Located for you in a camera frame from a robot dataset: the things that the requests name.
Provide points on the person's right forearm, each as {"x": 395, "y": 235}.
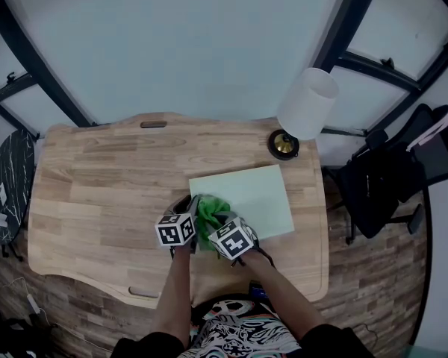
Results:
{"x": 282, "y": 293}

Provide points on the black window frame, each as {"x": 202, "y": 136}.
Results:
{"x": 76, "y": 112}
{"x": 340, "y": 32}

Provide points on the green cloth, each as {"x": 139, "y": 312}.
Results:
{"x": 209, "y": 209}

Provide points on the black marble round table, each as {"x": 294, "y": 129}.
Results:
{"x": 15, "y": 170}

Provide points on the small white card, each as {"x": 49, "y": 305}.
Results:
{"x": 2, "y": 194}

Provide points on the white power strip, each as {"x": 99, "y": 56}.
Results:
{"x": 33, "y": 303}

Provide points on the black white patterned shirt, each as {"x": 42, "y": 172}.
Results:
{"x": 242, "y": 334}

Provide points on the black bag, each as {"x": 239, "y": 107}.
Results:
{"x": 377, "y": 192}

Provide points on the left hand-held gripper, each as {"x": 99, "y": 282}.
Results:
{"x": 171, "y": 231}

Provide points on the person's left forearm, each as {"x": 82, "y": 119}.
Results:
{"x": 175, "y": 293}

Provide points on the black device with blue screen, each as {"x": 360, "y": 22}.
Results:
{"x": 258, "y": 291}

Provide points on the black mesh office chair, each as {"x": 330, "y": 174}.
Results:
{"x": 437, "y": 162}

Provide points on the white shade brass table lamp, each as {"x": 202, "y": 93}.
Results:
{"x": 306, "y": 106}

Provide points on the black equipment pile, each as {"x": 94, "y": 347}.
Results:
{"x": 11, "y": 338}

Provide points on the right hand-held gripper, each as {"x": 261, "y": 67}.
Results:
{"x": 233, "y": 242}

